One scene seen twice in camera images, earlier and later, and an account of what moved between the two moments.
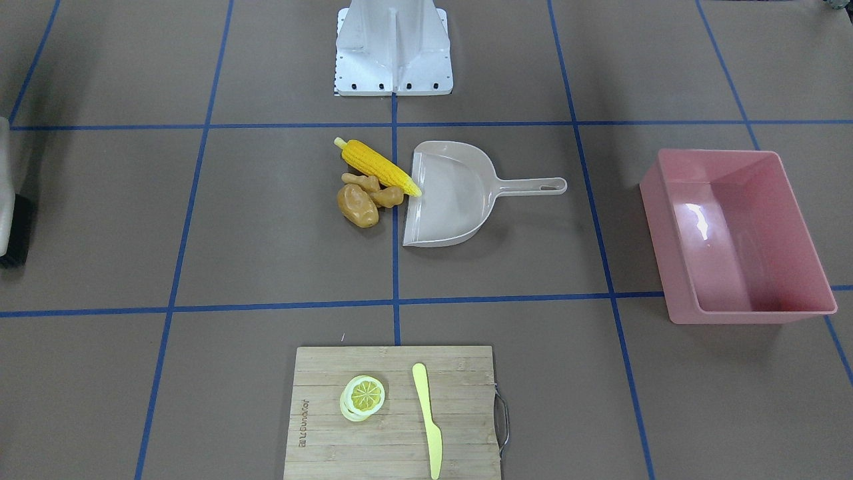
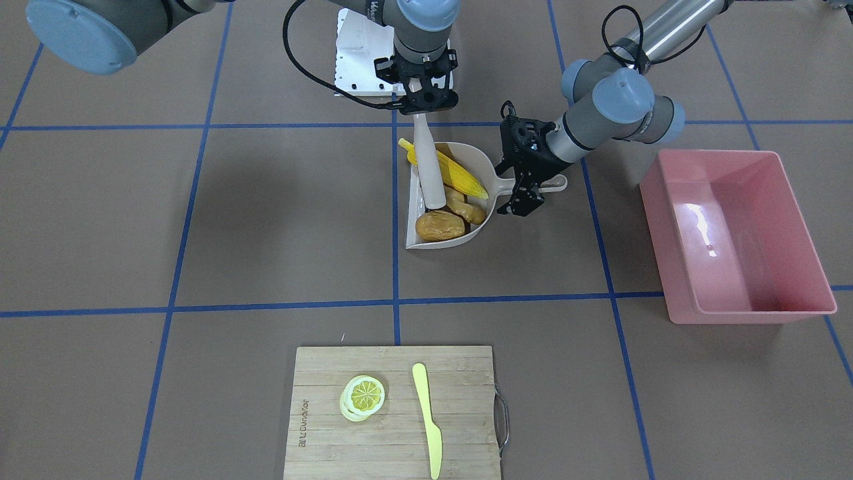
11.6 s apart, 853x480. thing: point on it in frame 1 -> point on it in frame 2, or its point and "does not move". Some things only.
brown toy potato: (357, 206) -> (436, 226)
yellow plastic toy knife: (433, 433) does not move
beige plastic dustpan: (459, 187) does not move
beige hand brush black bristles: (16, 212) -> (430, 176)
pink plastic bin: (732, 243) does not move
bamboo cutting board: (394, 443) does not move
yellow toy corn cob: (371, 163) -> (452, 175)
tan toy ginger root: (386, 197) -> (455, 201)
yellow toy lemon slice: (362, 396) does not move
